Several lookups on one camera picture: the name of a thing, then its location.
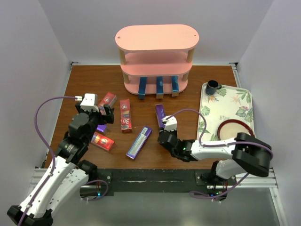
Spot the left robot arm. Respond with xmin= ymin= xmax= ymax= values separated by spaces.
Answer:
xmin=7 ymin=103 xmax=114 ymax=226

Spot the blue toothpaste box with label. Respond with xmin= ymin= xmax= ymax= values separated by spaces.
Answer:
xmin=138 ymin=77 xmax=147 ymax=99

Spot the red toothpaste box middle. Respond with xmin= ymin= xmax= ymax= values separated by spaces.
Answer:
xmin=119 ymin=99 xmax=132 ymax=133

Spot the red toothpaste box lower left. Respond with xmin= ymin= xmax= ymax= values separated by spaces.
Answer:
xmin=91 ymin=132 xmax=114 ymax=152

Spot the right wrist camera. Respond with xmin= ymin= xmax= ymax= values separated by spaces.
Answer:
xmin=162 ymin=115 xmax=177 ymax=132

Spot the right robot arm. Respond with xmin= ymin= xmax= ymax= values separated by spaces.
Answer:
xmin=158 ymin=129 xmax=273 ymax=185

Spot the purple toothpaste box with label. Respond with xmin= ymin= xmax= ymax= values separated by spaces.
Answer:
xmin=126 ymin=126 xmax=152 ymax=160

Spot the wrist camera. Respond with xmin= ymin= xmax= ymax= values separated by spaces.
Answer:
xmin=75 ymin=93 xmax=99 ymax=113
xmin=162 ymin=115 xmax=177 ymax=132

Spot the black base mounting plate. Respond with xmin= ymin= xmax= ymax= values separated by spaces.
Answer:
xmin=97 ymin=169 xmax=236 ymax=196

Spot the red toothpaste box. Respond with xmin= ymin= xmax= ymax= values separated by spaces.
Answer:
xmin=98 ymin=92 xmax=117 ymax=115
xmin=119 ymin=99 xmax=132 ymax=133
xmin=91 ymin=132 xmax=114 ymax=152

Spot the pink three-tier shelf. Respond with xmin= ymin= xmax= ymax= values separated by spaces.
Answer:
xmin=115 ymin=24 xmax=199 ymax=95

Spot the dark blue mug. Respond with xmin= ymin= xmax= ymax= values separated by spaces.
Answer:
xmin=205 ymin=80 xmax=222 ymax=96

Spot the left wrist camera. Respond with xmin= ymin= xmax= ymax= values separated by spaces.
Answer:
xmin=75 ymin=93 xmax=99 ymax=113

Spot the red rimmed plate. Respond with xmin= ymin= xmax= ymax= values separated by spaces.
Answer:
xmin=217 ymin=119 xmax=255 ymax=140

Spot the floral serving tray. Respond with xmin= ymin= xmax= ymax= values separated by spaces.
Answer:
xmin=197 ymin=83 xmax=254 ymax=141

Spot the red toothpaste box upper left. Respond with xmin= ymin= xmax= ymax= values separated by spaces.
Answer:
xmin=98 ymin=92 xmax=117 ymax=115

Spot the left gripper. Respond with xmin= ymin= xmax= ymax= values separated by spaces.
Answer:
xmin=76 ymin=102 xmax=114 ymax=144

